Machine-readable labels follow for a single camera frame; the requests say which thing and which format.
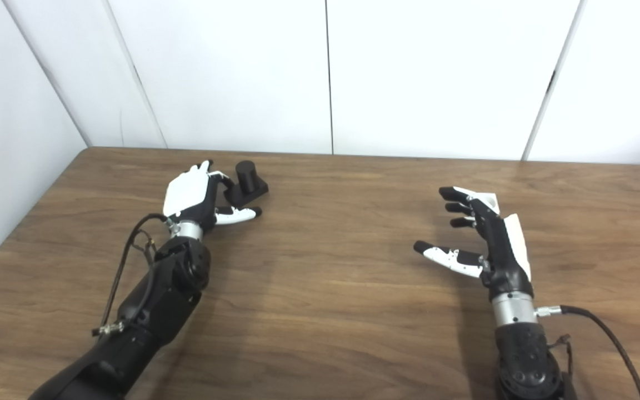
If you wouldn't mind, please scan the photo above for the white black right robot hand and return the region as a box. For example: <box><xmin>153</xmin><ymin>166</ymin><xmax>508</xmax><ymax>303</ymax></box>
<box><xmin>413</xmin><ymin>186</ymin><xmax>535</xmax><ymax>302</ymax></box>

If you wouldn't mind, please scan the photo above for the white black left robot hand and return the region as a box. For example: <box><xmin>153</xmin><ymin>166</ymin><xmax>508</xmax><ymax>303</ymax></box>
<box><xmin>162</xmin><ymin>160</ymin><xmax>263</xmax><ymax>229</ymax></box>

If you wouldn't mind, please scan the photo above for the black peg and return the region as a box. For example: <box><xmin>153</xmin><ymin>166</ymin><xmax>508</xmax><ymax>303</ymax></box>
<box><xmin>224</xmin><ymin>161</ymin><xmax>269</xmax><ymax>209</ymax></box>

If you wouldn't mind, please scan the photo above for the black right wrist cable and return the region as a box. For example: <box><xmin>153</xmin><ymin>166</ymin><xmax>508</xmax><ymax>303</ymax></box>
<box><xmin>536</xmin><ymin>305</ymin><xmax>640</xmax><ymax>400</ymax></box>

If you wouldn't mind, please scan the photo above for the thin left wrist wire bundle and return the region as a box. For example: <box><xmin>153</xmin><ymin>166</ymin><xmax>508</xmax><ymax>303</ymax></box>
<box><xmin>134</xmin><ymin>231</ymin><xmax>157</xmax><ymax>267</ymax></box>

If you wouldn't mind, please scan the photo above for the thin right wrist wire bundle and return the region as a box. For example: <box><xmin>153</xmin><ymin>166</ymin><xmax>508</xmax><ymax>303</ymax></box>
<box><xmin>548</xmin><ymin>334</ymin><xmax>573</xmax><ymax>378</ymax></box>

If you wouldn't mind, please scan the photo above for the thin wrist wire bundle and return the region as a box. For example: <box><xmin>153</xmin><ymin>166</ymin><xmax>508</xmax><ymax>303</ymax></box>
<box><xmin>548</xmin><ymin>334</ymin><xmax>573</xmax><ymax>378</ymax></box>
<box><xmin>134</xmin><ymin>231</ymin><xmax>157</xmax><ymax>267</ymax></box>

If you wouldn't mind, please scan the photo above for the white square piece with hole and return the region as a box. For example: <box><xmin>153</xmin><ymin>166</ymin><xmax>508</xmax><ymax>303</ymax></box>
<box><xmin>467</xmin><ymin>189</ymin><xmax>500</xmax><ymax>214</ymax></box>

